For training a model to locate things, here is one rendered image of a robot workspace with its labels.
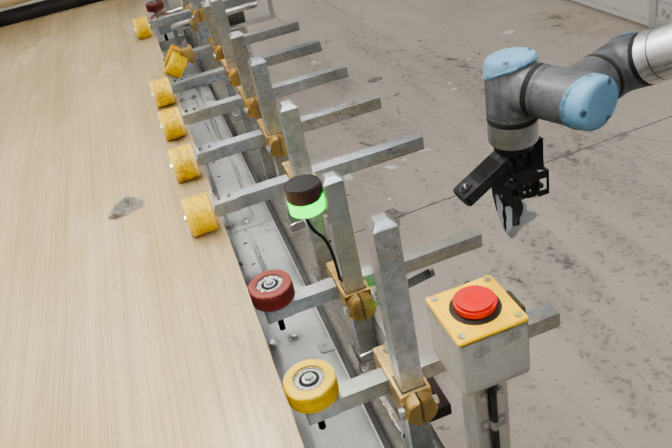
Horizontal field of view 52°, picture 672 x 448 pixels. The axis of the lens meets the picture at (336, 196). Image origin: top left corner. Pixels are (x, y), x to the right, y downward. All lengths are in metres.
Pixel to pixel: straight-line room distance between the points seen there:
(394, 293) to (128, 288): 0.61
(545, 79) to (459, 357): 0.63
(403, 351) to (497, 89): 0.48
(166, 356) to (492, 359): 0.67
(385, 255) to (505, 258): 1.80
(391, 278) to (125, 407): 0.47
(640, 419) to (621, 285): 0.56
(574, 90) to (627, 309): 1.43
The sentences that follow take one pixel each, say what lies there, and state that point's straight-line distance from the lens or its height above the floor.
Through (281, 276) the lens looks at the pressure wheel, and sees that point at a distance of 1.25.
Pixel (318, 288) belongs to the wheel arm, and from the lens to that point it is 1.28.
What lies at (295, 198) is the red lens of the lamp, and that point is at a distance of 1.09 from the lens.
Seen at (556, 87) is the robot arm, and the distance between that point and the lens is 1.15.
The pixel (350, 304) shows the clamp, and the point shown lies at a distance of 1.23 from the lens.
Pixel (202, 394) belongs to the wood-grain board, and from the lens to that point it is 1.10.
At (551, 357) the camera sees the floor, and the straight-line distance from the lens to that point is 2.30.
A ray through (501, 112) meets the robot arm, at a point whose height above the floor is 1.11.
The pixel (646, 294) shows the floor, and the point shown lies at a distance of 2.54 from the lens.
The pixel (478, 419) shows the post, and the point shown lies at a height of 1.09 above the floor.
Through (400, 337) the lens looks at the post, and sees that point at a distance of 0.99.
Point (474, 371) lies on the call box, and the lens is 0.65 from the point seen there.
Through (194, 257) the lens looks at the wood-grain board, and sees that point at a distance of 1.38.
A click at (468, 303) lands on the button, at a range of 0.64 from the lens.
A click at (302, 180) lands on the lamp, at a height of 1.11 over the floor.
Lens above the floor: 1.66
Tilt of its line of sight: 32 degrees down
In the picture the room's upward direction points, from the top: 12 degrees counter-clockwise
